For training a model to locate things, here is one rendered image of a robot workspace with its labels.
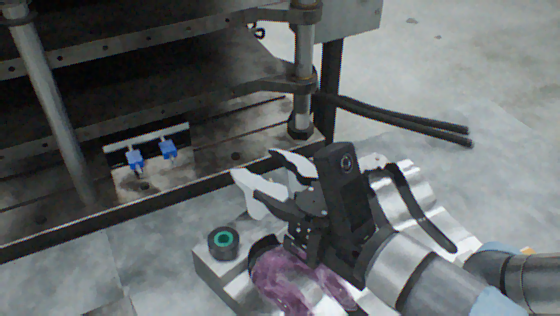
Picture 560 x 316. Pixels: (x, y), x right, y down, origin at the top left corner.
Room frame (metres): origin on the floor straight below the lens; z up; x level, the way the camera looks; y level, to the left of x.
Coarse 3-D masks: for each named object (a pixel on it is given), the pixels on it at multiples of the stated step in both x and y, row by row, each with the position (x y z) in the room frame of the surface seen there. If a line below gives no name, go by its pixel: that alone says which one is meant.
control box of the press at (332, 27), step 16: (320, 0) 1.46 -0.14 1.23; (336, 0) 1.48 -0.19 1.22; (352, 0) 1.51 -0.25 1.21; (368, 0) 1.54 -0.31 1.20; (336, 16) 1.49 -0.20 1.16; (352, 16) 1.52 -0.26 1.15; (368, 16) 1.55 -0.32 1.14; (320, 32) 1.46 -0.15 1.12; (336, 32) 1.49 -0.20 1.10; (352, 32) 1.52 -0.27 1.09; (336, 48) 1.55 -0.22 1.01; (336, 64) 1.56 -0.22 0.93; (320, 80) 1.59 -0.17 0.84; (336, 80) 1.56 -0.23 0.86; (320, 112) 1.57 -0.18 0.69; (336, 112) 1.57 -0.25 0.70; (320, 128) 1.56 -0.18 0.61
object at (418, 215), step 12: (384, 168) 0.99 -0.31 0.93; (396, 168) 0.97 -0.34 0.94; (396, 180) 0.96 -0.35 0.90; (372, 192) 0.89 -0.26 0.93; (408, 192) 0.90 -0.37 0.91; (372, 204) 0.86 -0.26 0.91; (408, 204) 0.87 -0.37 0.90; (384, 216) 0.83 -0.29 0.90; (420, 216) 0.84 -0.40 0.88; (432, 228) 0.80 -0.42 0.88; (444, 240) 0.76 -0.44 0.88; (456, 252) 0.71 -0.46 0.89
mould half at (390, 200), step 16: (368, 160) 1.09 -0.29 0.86; (384, 160) 1.09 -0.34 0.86; (384, 176) 0.95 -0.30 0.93; (416, 176) 0.95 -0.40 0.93; (384, 192) 0.89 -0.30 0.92; (416, 192) 0.91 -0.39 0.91; (432, 192) 0.91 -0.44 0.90; (384, 208) 0.85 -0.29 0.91; (400, 208) 0.86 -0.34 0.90; (432, 208) 0.87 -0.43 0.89; (400, 224) 0.81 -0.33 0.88; (416, 224) 0.81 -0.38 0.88; (448, 224) 0.81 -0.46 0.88; (432, 240) 0.75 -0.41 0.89; (464, 240) 0.75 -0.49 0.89; (448, 256) 0.70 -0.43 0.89
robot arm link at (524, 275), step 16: (480, 256) 0.36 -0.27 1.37; (496, 256) 0.35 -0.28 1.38; (512, 256) 0.34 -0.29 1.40; (528, 256) 0.33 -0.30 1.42; (544, 256) 0.31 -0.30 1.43; (480, 272) 0.33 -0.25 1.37; (496, 272) 0.32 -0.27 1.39; (512, 272) 0.31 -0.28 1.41; (528, 272) 0.30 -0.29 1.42; (544, 272) 0.29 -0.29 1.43; (512, 288) 0.29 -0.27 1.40; (528, 288) 0.28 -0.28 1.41; (544, 288) 0.28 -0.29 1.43; (528, 304) 0.27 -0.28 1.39; (544, 304) 0.27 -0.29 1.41
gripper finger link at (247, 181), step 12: (240, 168) 0.43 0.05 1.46; (240, 180) 0.41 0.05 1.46; (252, 180) 0.40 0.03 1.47; (264, 180) 0.40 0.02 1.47; (252, 192) 0.39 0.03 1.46; (264, 192) 0.38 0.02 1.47; (276, 192) 0.38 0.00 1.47; (252, 204) 0.39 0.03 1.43; (252, 216) 0.39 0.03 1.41; (264, 216) 0.38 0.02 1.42
